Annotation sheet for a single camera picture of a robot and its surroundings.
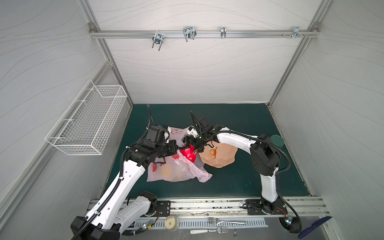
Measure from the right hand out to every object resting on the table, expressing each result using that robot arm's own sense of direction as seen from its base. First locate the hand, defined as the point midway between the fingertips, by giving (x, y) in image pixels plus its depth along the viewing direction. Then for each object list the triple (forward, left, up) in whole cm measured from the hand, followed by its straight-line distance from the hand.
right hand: (185, 146), depth 84 cm
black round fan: (-32, -55, -15) cm, 65 cm away
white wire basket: (-3, +45, +20) cm, 50 cm away
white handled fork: (-36, -19, -12) cm, 43 cm away
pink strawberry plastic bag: (-14, +3, +4) cm, 15 cm away
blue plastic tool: (-32, -64, -12) cm, 72 cm away
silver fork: (-33, -18, -10) cm, 39 cm away
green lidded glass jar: (+8, -54, -1) cm, 54 cm away
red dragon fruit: (-6, -3, +4) cm, 8 cm away
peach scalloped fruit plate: (+1, -21, -11) cm, 23 cm away
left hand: (-4, +1, +10) cm, 11 cm away
